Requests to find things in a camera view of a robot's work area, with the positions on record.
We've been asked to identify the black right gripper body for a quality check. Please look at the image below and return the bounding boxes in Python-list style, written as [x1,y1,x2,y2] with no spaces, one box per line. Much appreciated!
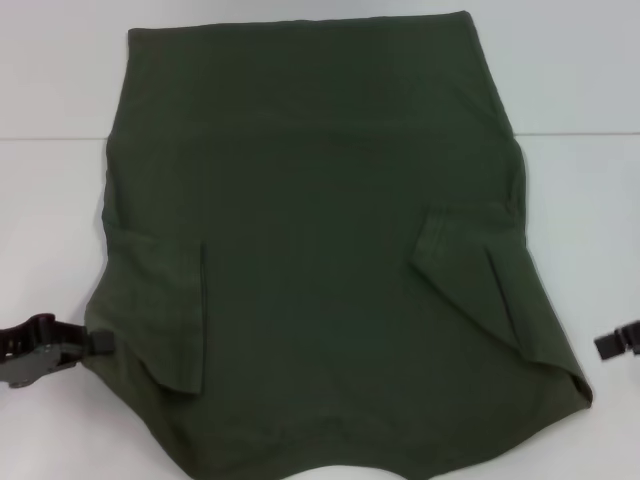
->
[615,319,640,357]

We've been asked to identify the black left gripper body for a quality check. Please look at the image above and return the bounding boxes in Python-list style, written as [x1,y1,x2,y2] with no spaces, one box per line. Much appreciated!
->
[0,312,92,391]

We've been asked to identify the dark green shirt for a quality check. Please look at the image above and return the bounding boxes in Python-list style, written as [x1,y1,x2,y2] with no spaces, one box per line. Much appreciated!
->
[64,10,597,464]

